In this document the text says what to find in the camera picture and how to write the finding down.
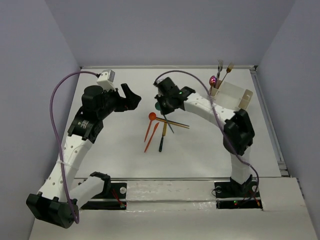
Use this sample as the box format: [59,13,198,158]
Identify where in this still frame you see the teal spoon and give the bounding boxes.
[155,102,175,134]

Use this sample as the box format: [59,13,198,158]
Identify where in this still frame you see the orange spoon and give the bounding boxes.
[144,112,157,142]

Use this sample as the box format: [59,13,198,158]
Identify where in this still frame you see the gold knife dark handle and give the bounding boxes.
[158,122,167,153]

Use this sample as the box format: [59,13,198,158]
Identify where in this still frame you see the iridescent spoon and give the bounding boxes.
[209,75,217,95]

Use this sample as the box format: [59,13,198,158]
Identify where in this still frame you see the silver fork dark handle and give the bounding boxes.
[215,59,224,88]

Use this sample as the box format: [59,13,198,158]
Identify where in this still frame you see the gold fork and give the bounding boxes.
[217,62,234,88]

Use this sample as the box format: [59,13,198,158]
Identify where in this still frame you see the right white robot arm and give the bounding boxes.
[153,77,257,201]

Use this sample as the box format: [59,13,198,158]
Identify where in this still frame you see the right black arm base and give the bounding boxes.
[211,181,263,210]

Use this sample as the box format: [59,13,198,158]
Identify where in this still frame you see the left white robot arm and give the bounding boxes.
[26,83,142,229]

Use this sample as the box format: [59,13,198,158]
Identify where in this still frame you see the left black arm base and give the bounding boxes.
[81,182,127,211]

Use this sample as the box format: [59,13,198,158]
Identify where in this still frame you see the dark blue chopstick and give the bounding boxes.
[155,117,190,129]

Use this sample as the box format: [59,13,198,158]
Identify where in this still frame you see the orange chopstick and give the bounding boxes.
[156,118,190,129]

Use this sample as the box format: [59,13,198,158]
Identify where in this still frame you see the white utensil caddy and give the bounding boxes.
[210,81,253,111]

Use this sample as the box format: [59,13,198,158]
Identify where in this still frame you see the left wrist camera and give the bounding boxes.
[96,69,116,91]

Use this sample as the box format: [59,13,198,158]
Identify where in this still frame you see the metal table rail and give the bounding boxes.
[80,64,259,71]

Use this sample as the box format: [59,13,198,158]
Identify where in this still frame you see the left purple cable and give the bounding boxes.
[49,71,103,224]

